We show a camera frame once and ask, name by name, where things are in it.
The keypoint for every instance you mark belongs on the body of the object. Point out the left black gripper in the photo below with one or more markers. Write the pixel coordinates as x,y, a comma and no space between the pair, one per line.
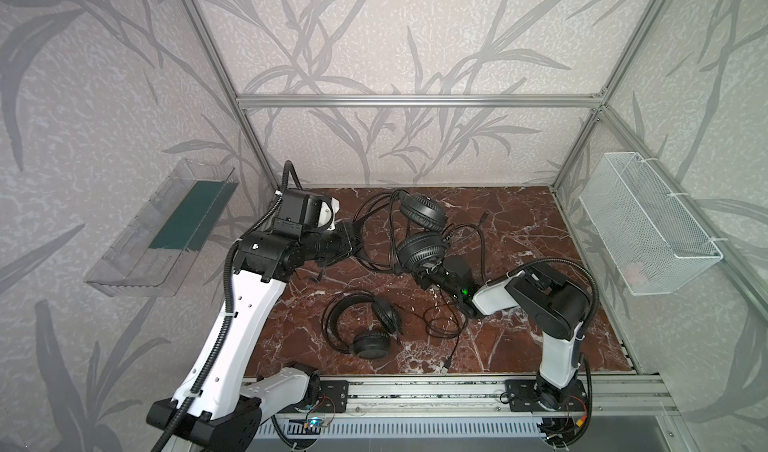
346,239

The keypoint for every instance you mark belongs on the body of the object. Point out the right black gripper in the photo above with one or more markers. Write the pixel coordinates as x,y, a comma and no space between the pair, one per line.
429,273

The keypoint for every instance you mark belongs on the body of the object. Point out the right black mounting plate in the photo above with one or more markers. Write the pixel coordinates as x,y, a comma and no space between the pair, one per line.
537,395

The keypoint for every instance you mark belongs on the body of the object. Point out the black mounting plate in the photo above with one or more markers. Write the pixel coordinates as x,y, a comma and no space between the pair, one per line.
325,396
537,395

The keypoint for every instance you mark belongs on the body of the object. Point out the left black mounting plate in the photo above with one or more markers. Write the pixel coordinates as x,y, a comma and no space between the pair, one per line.
325,396

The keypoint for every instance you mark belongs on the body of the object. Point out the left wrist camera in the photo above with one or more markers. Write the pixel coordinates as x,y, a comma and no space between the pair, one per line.
302,212

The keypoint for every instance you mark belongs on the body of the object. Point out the aluminium frame crossbar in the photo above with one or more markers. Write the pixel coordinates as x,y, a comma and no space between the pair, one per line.
255,101

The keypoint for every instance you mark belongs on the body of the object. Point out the clear plastic wall bin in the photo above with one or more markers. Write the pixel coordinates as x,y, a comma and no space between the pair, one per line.
157,249

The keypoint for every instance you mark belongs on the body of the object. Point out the white wire mesh basket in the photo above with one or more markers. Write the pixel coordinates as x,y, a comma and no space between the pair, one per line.
653,239

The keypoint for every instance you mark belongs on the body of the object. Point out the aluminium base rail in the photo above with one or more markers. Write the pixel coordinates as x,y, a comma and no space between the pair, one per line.
424,395

